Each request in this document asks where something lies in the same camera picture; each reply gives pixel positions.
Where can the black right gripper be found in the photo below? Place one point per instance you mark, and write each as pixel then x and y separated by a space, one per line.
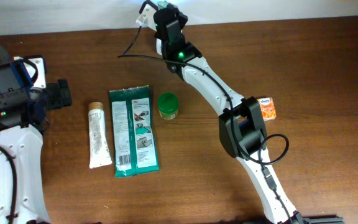
pixel 181 17

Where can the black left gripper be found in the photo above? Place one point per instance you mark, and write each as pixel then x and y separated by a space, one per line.
pixel 61 99

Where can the white cream tube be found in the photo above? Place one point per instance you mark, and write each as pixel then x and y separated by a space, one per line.
pixel 99 151

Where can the green wipes package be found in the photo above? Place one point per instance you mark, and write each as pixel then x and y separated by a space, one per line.
pixel 134 143

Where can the orange tissue pack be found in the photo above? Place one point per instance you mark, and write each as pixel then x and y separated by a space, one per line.
pixel 267 108

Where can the mint green snack packet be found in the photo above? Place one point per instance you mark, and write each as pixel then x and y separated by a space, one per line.
pixel 165 4

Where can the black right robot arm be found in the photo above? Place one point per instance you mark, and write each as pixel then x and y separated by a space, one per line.
pixel 242 129

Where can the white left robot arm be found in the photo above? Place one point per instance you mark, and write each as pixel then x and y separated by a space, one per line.
pixel 25 99

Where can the green lidded jar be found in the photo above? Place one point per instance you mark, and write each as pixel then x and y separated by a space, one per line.
pixel 168 105

